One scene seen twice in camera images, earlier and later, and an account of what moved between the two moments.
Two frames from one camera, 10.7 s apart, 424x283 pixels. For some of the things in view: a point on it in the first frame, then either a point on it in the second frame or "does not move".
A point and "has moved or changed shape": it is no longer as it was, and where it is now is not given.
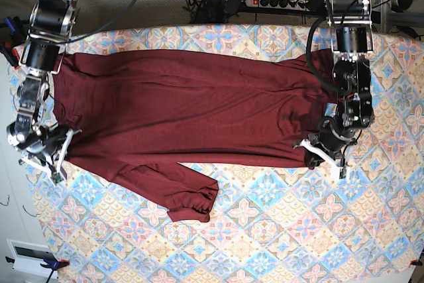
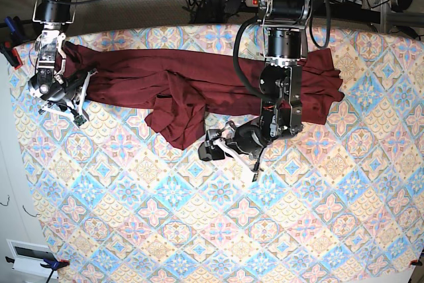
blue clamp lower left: (51, 263) does not move
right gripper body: (330, 141) to (247, 139)
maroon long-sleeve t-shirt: (137, 114) has moved or changed shape
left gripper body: (48, 151) to (59, 95)
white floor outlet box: (28, 258) does not move
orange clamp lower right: (415, 262) does not move
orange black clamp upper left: (10, 54) does not move
